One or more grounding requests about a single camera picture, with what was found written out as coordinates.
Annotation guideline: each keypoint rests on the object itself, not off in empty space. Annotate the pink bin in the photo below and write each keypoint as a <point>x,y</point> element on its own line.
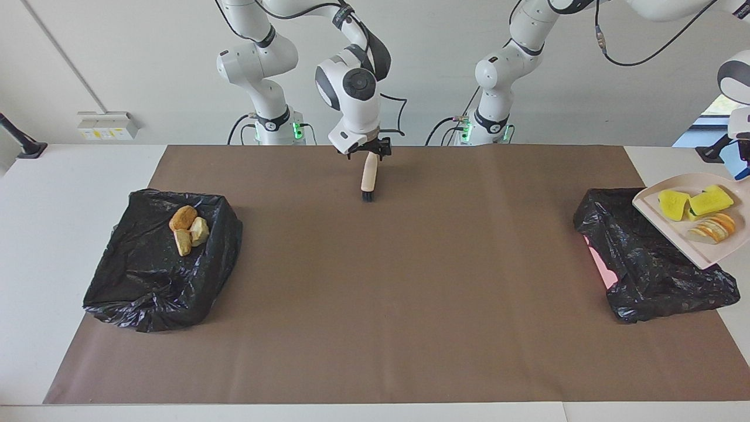
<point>606,272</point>

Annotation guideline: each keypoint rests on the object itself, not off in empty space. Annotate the brown paper table mat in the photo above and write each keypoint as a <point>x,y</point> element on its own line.
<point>410,293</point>

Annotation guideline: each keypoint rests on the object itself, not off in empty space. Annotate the pale bread piece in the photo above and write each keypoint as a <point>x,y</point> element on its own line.
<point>200,231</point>

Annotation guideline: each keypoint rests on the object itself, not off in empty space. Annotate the black stand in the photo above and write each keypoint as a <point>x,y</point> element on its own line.
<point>712,153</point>
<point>32,149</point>

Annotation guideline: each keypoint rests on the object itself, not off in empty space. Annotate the white wall socket box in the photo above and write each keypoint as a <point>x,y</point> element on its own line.
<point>108,125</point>

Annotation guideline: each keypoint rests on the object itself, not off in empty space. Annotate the beige hand brush black bristles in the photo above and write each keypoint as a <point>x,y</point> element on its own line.
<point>369,176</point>

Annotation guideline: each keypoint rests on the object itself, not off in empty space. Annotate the window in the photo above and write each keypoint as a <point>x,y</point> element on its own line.
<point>715,108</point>

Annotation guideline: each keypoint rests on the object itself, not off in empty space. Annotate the beige plastic dustpan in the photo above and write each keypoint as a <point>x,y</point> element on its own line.
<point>685,243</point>

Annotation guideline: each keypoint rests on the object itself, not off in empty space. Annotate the black plastic trash bag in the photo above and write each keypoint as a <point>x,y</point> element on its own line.
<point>662,281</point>
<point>152,281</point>

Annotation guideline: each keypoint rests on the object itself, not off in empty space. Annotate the thin white wall conduit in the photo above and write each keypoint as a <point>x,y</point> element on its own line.
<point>64,57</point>

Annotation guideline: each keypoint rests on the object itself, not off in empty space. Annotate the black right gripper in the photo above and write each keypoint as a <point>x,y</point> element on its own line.
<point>372,146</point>

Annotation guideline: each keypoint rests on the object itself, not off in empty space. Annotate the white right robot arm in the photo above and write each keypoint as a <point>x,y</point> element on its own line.
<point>258,61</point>

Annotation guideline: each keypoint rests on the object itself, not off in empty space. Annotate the orange croissant piece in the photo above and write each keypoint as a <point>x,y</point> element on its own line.
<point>713,228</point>

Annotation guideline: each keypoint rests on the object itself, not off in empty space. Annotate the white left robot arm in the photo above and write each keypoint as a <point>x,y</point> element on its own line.
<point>504,70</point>

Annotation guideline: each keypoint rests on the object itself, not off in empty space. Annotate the brown bread roll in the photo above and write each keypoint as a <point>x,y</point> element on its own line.
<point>183,218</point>

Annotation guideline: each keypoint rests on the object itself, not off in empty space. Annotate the striped croissant piece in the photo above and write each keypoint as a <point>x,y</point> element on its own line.
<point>183,242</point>

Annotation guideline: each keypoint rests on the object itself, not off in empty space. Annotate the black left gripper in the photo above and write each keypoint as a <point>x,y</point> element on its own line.
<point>745,149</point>

